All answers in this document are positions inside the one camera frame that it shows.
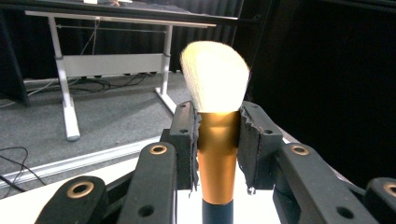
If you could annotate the aluminium frame rail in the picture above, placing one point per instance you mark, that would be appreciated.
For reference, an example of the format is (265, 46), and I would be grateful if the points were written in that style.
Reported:
(77, 161)

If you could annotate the white paper mat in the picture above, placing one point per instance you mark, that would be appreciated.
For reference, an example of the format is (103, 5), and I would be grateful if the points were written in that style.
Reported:
(25, 205)

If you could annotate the gold and black makeup brush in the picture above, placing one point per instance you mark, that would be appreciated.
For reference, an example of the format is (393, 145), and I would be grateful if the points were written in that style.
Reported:
(218, 149)

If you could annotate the white-legged desk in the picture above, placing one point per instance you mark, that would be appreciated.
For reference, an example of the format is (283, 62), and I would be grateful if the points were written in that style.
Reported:
(109, 64)

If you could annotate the black curtain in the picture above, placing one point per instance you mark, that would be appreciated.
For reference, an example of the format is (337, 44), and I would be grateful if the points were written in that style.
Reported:
(327, 77)

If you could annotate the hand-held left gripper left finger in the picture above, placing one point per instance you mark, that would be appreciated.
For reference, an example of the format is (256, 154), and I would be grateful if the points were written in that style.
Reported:
(185, 149)

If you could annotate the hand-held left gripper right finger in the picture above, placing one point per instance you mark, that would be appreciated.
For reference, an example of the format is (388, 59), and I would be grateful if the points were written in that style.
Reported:
(258, 149)

